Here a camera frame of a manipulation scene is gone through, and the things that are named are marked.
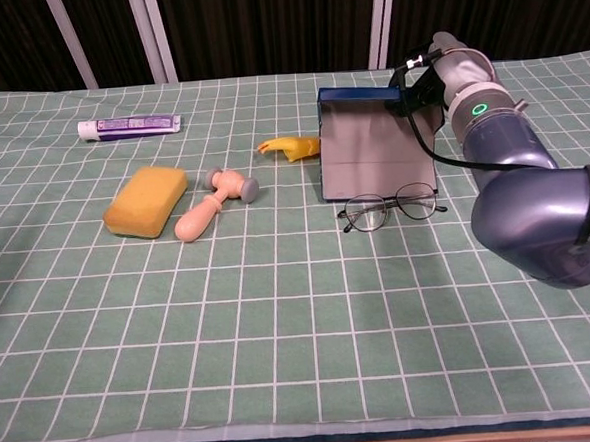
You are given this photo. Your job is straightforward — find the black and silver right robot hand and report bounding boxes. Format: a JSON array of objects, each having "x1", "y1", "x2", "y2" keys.
[{"x1": 381, "y1": 28, "x2": 500, "y2": 121}]

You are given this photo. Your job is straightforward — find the white double frame post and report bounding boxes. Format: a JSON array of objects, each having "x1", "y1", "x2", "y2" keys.
[
  {"x1": 125, "y1": 0, "x2": 181, "y2": 86},
  {"x1": 363, "y1": 0, "x2": 403, "y2": 70}
]

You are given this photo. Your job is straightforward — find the blue folding glasses case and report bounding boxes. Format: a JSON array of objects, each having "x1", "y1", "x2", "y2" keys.
[{"x1": 314, "y1": 80, "x2": 450, "y2": 204}]

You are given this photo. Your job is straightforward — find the toy wooden hammer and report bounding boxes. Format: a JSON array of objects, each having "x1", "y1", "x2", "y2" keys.
[{"x1": 170, "y1": 164, "x2": 264, "y2": 244}]

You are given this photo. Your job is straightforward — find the white single frame post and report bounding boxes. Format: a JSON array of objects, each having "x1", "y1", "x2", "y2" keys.
[{"x1": 43, "y1": 0, "x2": 101, "y2": 92}]

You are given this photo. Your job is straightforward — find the yellow sponge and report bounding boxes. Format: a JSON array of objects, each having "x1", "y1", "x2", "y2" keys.
[{"x1": 98, "y1": 162, "x2": 193, "y2": 243}]

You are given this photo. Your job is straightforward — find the black wire-frame eyeglasses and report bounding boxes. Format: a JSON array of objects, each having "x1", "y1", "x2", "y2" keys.
[{"x1": 335, "y1": 180, "x2": 450, "y2": 234}]

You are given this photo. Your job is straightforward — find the yellow rubber chicken toy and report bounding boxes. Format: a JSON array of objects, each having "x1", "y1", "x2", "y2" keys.
[{"x1": 256, "y1": 133, "x2": 322, "y2": 166}]

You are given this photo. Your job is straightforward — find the green checkered tablecloth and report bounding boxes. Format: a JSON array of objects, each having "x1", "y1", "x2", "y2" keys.
[{"x1": 0, "y1": 52, "x2": 590, "y2": 442}]

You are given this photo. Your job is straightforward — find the white purple toothpaste tube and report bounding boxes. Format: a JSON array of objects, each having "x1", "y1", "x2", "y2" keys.
[{"x1": 76, "y1": 112, "x2": 183, "y2": 143}]

